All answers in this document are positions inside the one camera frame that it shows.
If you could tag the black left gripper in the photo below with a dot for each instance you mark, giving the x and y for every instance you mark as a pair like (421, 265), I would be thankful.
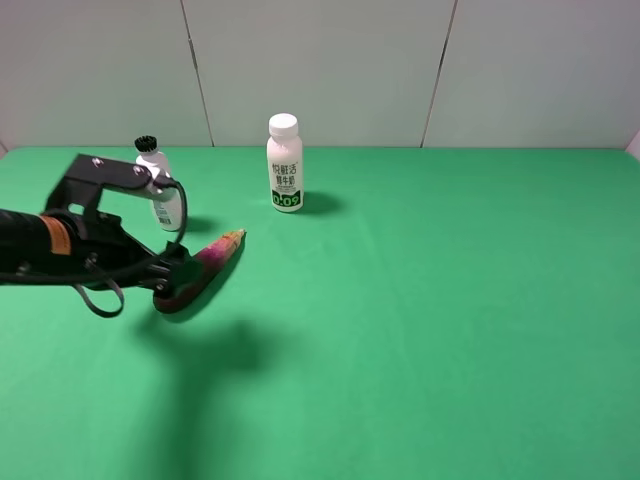
(93, 249)

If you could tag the purple eggplant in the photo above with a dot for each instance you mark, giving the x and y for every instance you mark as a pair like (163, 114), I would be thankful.
(206, 265)

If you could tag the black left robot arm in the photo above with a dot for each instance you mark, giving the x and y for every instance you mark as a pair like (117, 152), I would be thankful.
(23, 240)

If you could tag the white bottle with brush cap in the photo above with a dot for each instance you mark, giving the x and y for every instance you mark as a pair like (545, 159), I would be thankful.
(168, 210)

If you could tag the white milk bottle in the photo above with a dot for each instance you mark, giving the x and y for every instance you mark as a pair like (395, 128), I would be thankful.
(284, 153)

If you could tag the green table cloth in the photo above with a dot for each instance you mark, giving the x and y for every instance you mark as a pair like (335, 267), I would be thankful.
(428, 314)

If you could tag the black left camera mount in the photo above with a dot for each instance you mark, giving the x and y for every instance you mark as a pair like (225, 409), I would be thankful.
(88, 176)

